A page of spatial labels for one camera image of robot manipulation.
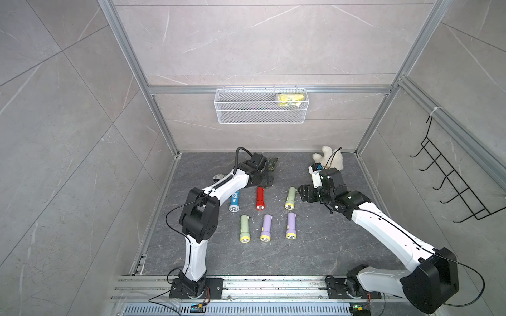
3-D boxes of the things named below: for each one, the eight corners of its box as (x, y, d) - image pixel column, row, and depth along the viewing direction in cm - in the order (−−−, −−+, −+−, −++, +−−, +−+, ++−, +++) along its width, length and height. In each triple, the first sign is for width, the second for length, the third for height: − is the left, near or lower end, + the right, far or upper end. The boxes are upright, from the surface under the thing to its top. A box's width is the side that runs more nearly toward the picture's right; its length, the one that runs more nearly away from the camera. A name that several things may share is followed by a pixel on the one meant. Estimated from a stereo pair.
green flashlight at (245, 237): (239, 243, 86) (238, 240, 84) (240, 217, 94) (240, 214, 92) (250, 243, 86) (250, 240, 84) (251, 217, 94) (251, 214, 92)
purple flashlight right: (286, 239, 88) (287, 236, 85) (286, 215, 96) (286, 211, 93) (295, 240, 88) (296, 237, 85) (294, 215, 95) (295, 212, 92)
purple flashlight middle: (260, 241, 87) (260, 239, 85) (262, 216, 95) (263, 213, 92) (270, 242, 86) (270, 240, 84) (272, 217, 94) (272, 214, 92)
